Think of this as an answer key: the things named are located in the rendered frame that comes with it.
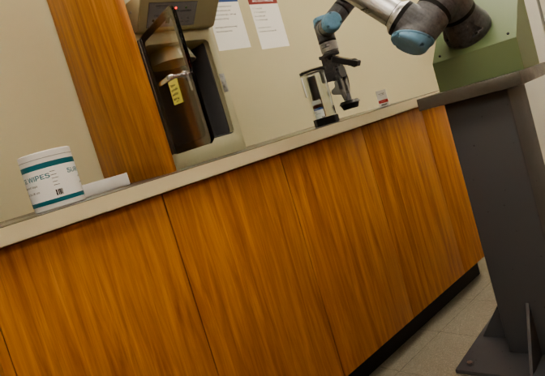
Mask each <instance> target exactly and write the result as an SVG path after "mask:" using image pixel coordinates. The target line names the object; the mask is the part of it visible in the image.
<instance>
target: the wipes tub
mask: <svg viewBox="0 0 545 376"><path fill-rule="evenodd" d="M17 162H18V164H19V168H20V172H21V174H22V177H23V180H24V183H25V186H26V188H27V191H28V195H29V198H30V200H31V203H32V207H33V209H34V211H35V213H36V214H40V213H43V212H48V211H51V210H53V209H57V208H60V207H65V206H67V205H70V204H73V203H78V202H80V201H83V200H85V199H86V198H85V195H84V189H83V187H82V184H81V181H80V179H79V174H78V171H77V168H76V166H75V162H74V159H73V156H72V154H71V149H70V147H68V146H65V147H56V148H52V149H48V150H44V151H41V152H36V153H33V154H30V155H27V156H23V157H21V158H19V159H18V160H17Z"/></svg>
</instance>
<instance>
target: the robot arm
mask: <svg viewBox="0 0 545 376"><path fill-rule="evenodd" d="M355 7H357V8H358V9H359V10H361V11H363V12H364V13H366V14H367V15H369V16H371V17H372V18H373V19H376V20H377V21H379V22H380V23H382V24H383V25H385V26H386V27H387V30H388V34H389V35H391V42H392V43H393V44H394V45H395V46H396V47H397V48H398V49H399V50H401V51H403V52H405V53H408V54H411V55H422V54H424V53H426V52H427V51H428V50H429V48H430V47H431V46H433V45H434V43H435V41H436V39H437V38H438V36H439V35H440V34H441V33H442V32H443V37H444V41H445V43H446V44H447V46H448V47H449V48H451V49H464V48H467V47H469V46H472V45H473V44H475V43H477V42H478V41H480V40H481V39H482V38H483V37H484V36H485V35H486V34H487V33H488V31H489V29H490V27H491V17H490V15H489V14H488V13H487V12H486V11H485V10H484V9H483V8H481V7H480V6H478V5H477V4H476V3H475V2H474V0H418V2H417V3H414V2H412V1H410V0H408V1H405V2H402V1H400V0H336V1H335V2H334V4H333V5H332V7H331V8H330V9H329V10H328V12H327V13H326V14H325V15H321V16H318V17H316V18H314V19H313V24H314V29H315V34H316V36H317V40H318V42H319V45H320V51H321V53H322V54H323V56H321V57H319V60H321V62H322V65H323V66H325V67H326V70H325V71H324V72H325V75H326V78H327V81H328V82H332V81H335V82H334V85H335V88H334V89H333V90H332V94H333V95H342V97H343V99H344V101H346V98H347V94H346V93H350V82H349V78H348V75H347V74H346V70H345V67H344V66H343V65H348V66H352V67H356V66H360V64H361V60H358V59H357V58H344V57H339V56H336V55H337V54H339V50H338V49H339V48H338V44H337V39H336V37H335V33H334V32H336V31H337V30H338V29H339V28H340V26H341V25H342V23H343V22H344V21H345V19H346V18H347V16H348V15H349V14H350V12H351V11H352V10H353V9H354V8H355Z"/></svg>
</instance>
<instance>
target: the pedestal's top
mask: <svg viewBox="0 0 545 376"><path fill-rule="evenodd" d="M543 75H545V62H542V63H539V64H537V65H534V66H531V67H528V68H526V69H523V70H518V71H514V72H512V73H508V74H506V75H501V76H497V77H495V78H491V79H486V80H483V81H480V82H477V83H472V84H469V85H466V86H462V87H459V88H454V89H451V90H448V91H445V92H438V93H436V94H433V95H430V96H426V97H424V98H421V99H418V100H417V103H418V109H419V111H423V110H426V109H432V108H435V107H439V106H441V105H447V104H451V103H454V102H458V101H460V100H466V99H470V98H473V97H476V96H481V95H485V94H488V93H492V92H497V91H500V90H504V89H507V88H512V87H516V86H519V85H522V84H524V83H527V82H530V81H531V80H533V79H537V78H538V77H541V76H543Z"/></svg>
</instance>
